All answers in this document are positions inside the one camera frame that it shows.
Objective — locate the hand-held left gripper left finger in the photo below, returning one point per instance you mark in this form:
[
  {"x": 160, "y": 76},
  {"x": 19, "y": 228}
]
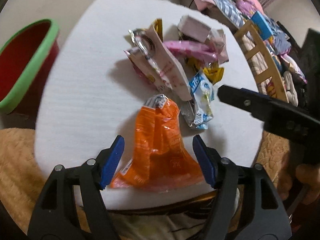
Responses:
[{"x": 112, "y": 161}]

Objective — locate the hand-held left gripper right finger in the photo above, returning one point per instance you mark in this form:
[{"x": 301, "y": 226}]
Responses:
[{"x": 203, "y": 162}]

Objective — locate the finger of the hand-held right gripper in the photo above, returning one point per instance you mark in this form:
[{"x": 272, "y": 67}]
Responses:
[{"x": 240, "y": 97}]

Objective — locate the blue white snack wrapper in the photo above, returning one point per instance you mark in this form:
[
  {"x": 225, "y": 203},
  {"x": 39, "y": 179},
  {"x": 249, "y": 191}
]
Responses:
[{"x": 200, "y": 87}]

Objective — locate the orange snack bag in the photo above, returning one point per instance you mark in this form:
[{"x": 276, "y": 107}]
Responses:
[{"x": 160, "y": 142}]

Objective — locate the pink plastic wrapper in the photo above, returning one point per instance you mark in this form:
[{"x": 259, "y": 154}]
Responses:
[{"x": 185, "y": 46}]

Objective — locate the pink beige paper wrapper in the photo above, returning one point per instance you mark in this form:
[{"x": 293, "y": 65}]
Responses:
[{"x": 170, "y": 67}]

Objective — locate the small white carton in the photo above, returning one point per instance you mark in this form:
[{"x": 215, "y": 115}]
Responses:
[{"x": 195, "y": 26}]

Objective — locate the red basin with green rim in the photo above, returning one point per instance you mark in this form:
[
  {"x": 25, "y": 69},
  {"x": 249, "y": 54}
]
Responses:
[{"x": 22, "y": 50}]

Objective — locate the person's right hand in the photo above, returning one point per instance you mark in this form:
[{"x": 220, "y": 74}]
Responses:
[{"x": 310, "y": 180}]

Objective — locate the wooden chair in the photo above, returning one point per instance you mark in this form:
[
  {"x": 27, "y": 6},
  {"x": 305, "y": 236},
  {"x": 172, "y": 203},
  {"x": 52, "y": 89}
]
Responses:
[{"x": 243, "y": 28}]

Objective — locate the bed with plaid blanket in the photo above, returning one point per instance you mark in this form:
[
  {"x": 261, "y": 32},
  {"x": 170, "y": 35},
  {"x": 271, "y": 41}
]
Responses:
[{"x": 225, "y": 5}]

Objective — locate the tan fuzzy blanket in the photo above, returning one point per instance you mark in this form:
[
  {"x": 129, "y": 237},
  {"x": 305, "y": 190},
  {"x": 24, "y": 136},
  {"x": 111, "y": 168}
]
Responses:
[{"x": 17, "y": 160}]

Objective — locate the silver foil wrapper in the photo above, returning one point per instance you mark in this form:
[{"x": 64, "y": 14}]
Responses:
[{"x": 136, "y": 36}]

